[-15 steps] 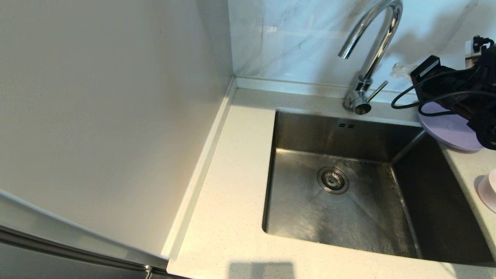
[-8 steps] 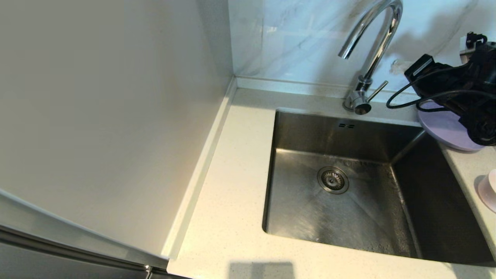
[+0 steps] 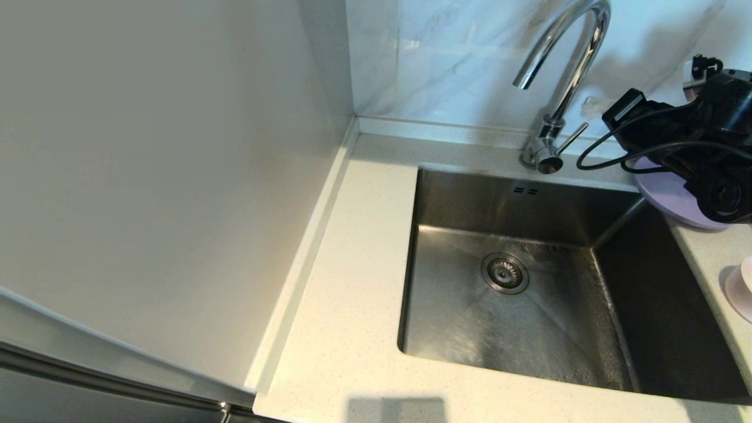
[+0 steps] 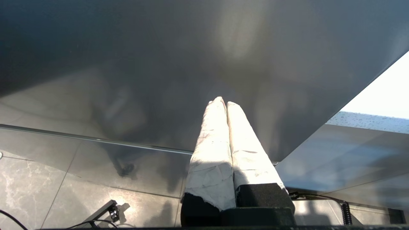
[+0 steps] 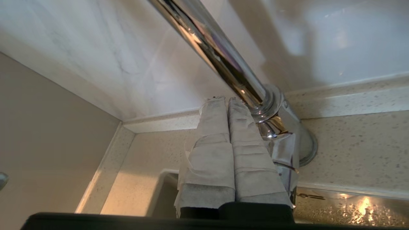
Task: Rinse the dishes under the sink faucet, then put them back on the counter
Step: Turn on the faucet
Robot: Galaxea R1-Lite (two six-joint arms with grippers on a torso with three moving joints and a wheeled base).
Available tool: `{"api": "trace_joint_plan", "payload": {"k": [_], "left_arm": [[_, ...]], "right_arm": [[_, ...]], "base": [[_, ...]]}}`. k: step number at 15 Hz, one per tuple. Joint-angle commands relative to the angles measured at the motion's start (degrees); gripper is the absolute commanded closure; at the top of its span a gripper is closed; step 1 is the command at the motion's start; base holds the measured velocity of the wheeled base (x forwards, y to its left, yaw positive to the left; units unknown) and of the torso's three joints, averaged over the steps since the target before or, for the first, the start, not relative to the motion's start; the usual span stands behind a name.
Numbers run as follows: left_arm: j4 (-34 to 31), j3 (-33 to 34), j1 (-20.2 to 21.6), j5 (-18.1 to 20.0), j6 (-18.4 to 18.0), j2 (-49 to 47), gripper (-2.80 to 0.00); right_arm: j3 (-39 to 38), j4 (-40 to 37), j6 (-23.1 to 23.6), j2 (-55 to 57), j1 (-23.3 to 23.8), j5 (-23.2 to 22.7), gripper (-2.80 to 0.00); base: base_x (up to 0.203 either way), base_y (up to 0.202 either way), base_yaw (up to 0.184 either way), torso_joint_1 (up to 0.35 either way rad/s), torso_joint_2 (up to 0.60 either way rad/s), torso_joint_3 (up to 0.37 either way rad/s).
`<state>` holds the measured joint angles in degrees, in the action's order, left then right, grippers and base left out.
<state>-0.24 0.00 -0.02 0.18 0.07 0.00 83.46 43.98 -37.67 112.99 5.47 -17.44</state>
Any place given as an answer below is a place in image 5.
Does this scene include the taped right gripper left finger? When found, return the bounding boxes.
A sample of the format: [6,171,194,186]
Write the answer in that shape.
[175,96,236,218]

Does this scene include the tall cabinet unit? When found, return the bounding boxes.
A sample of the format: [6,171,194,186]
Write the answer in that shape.
[0,53,123,230]

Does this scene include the chrome gooseneck faucet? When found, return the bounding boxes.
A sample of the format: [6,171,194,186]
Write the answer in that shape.
[149,0,318,205]

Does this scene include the stainless steel sink basin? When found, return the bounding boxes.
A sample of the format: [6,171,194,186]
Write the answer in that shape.
[147,169,409,228]

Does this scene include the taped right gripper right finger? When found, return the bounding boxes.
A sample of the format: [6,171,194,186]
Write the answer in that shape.
[228,97,294,211]

